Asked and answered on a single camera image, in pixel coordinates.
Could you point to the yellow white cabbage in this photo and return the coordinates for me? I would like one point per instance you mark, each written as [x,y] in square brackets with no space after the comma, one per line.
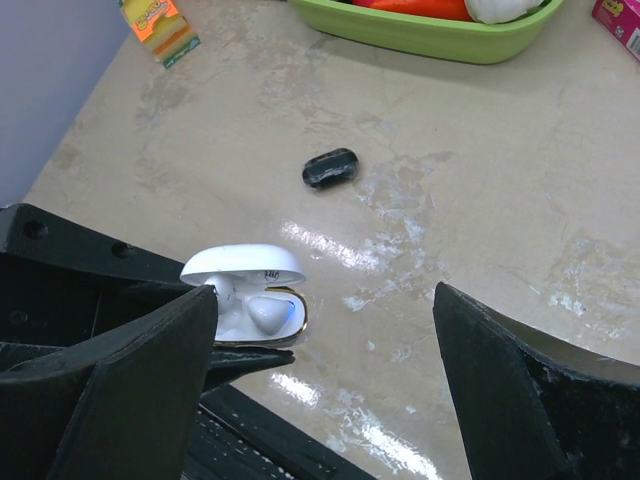
[492,12]

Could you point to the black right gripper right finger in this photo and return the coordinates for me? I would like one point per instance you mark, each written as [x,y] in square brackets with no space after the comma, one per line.
[530,405]

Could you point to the white earbud charging case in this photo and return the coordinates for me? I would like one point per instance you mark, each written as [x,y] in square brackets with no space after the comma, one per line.
[254,270]

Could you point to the black earbud charging case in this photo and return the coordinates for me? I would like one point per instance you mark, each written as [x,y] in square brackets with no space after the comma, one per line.
[331,168]

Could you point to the orange yellow sponge pack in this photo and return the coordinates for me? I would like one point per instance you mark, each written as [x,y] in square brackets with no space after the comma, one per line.
[161,27]

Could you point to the pink orange snack box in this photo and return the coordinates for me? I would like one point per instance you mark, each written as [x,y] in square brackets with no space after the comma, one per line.
[621,19]

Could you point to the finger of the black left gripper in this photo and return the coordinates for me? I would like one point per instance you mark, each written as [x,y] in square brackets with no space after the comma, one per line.
[227,364]
[63,283]

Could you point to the orange carrot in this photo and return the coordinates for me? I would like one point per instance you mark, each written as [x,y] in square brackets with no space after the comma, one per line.
[440,9]

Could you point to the green plastic basket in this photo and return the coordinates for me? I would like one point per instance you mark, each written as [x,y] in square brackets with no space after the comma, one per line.
[465,42]

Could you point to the white earbud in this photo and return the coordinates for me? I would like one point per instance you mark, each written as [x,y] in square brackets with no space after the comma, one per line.
[224,291]
[269,315]

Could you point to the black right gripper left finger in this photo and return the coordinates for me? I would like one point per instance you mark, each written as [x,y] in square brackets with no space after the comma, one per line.
[118,406]

